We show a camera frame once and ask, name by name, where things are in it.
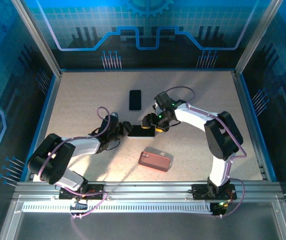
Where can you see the black phone with pink edge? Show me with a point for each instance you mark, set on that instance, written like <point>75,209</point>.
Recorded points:
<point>135,100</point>

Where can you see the red phone case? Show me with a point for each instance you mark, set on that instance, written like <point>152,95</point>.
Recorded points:
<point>154,161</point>

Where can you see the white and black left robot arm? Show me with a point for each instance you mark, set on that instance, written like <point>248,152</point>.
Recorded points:
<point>85,145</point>

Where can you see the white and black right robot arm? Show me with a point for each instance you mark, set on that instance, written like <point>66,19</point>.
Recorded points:
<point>195,117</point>

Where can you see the grey metal front tray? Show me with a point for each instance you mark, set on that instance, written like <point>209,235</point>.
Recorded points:
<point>145,225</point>

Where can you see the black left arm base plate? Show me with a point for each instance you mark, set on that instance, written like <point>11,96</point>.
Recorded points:
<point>97,191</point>

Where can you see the aluminium mounting rail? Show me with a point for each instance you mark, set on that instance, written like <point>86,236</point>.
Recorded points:
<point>145,190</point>

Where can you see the aluminium table side rail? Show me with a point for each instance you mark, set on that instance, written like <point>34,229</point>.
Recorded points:
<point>48,107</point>
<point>244,100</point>

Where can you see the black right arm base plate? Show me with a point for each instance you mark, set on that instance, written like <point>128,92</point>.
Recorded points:
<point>197,192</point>

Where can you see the aluminium frame post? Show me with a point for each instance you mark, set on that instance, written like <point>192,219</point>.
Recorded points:
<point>43,47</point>
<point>257,37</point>

